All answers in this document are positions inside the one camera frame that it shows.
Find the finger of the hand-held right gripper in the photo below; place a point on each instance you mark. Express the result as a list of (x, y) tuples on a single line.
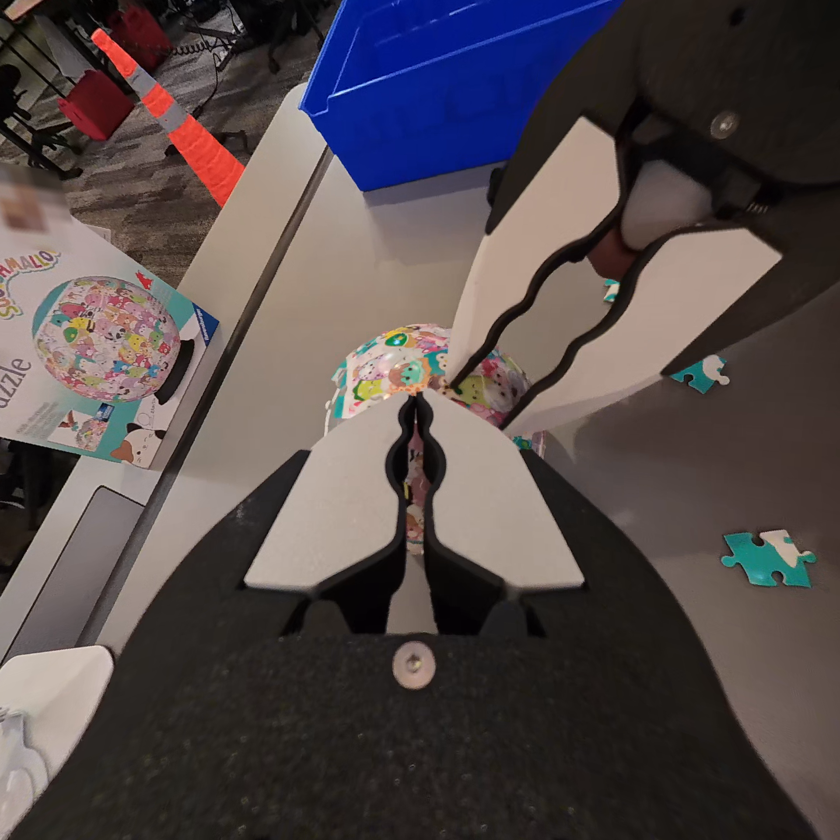
[(676, 302), (538, 210)]

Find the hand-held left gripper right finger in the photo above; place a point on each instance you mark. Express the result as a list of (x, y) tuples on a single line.
[(499, 518)]

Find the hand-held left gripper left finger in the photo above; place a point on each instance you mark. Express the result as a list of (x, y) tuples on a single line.
[(334, 518)]

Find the teal puzzle piece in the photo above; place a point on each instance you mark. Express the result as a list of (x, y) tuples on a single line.
[(611, 291), (699, 374), (761, 558)]

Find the colourful puzzle ball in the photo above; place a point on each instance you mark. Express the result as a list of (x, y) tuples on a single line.
[(380, 367)]

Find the teal puzzle box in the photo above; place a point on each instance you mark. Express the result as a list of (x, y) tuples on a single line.
[(98, 341)]

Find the person's right hand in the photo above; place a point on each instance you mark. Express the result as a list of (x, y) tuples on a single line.
[(610, 256)]

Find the blue plastic bin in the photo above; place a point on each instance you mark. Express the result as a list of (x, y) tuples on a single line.
[(426, 98)]

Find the grey closed laptop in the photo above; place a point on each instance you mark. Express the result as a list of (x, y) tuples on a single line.
[(72, 571)]

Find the orange grey striped barrier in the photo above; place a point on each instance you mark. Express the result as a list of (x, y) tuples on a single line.
[(190, 138)]

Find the clear plastic packaging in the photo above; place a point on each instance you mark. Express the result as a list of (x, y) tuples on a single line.
[(19, 761)]

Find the red box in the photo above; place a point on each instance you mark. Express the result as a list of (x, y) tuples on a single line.
[(95, 105), (141, 36)]

